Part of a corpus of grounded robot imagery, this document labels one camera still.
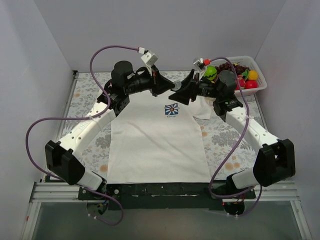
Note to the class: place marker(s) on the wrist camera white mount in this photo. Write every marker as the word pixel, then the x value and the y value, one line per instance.
pixel 148 58
pixel 201 65

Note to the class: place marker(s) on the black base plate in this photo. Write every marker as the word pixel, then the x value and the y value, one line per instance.
pixel 180 195

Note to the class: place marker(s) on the small round brooch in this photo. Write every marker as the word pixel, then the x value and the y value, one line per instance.
pixel 177 86

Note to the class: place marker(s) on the pink toy dragon fruit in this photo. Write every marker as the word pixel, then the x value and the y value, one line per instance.
pixel 241 82

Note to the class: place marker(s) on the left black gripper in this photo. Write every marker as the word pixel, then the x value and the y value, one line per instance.
pixel 154 82

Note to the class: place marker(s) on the green toy watermelon ball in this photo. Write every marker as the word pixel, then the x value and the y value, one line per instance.
pixel 211 73

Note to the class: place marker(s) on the aluminium frame rail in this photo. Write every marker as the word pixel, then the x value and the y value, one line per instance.
pixel 54 192

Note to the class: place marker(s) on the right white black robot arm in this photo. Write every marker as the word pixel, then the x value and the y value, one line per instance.
pixel 275 158

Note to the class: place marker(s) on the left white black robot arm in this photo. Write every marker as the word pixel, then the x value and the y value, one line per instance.
pixel 62 157

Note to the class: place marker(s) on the yellow orange toy fruit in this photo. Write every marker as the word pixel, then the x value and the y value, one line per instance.
pixel 253 75

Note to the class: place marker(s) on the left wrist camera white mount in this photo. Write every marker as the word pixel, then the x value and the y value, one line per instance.
pixel 148 58

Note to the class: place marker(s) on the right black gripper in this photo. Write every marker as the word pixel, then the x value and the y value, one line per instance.
pixel 195 88

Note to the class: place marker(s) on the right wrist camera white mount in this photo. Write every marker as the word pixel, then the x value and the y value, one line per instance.
pixel 201 65

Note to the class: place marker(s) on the white t-shirt with daisy print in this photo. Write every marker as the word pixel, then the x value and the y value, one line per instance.
pixel 158 140

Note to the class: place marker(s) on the red toy apple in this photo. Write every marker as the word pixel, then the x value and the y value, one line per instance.
pixel 251 84

